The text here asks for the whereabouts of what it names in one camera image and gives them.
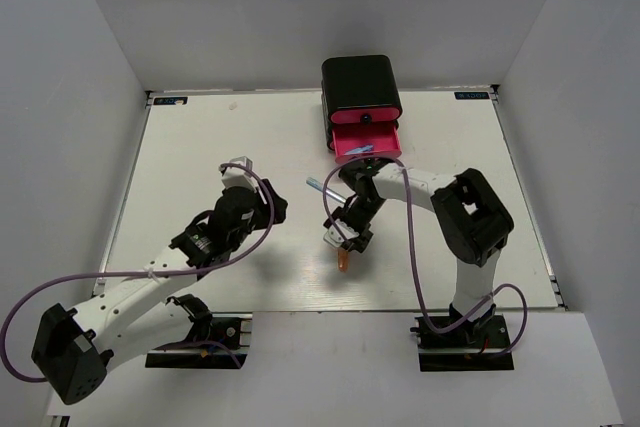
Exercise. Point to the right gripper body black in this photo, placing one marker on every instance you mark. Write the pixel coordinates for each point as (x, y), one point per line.
(359, 215)

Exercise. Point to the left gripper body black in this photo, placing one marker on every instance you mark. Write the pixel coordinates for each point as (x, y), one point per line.
(260, 218)

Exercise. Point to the pink drawer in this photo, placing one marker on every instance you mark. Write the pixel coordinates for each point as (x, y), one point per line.
(383, 136)
(365, 115)

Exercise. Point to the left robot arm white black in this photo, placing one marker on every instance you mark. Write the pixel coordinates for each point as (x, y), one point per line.
(75, 348)

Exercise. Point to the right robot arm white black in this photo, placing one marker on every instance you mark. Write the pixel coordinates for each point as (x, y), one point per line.
(474, 222)

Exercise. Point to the light blue clip pen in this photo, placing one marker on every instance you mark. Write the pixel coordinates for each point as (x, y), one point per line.
(319, 186)

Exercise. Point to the black drawer cabinet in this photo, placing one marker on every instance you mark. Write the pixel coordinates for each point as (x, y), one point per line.
(357, 82)

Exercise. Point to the left blue table sticker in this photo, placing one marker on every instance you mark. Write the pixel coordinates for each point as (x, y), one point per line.
(170, 101)

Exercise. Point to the blue table sticker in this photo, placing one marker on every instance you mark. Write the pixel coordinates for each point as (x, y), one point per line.
(471, 95)
(170, 101)

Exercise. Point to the right blue table sticker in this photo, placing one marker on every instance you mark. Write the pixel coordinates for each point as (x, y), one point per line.
(471, 95)

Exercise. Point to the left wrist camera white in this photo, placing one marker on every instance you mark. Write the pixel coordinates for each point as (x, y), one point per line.
(237, 175)

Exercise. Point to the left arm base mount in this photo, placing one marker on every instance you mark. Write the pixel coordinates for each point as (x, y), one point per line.
(216, 342)

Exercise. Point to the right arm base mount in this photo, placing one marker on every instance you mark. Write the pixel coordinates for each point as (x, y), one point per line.
(456, 351)

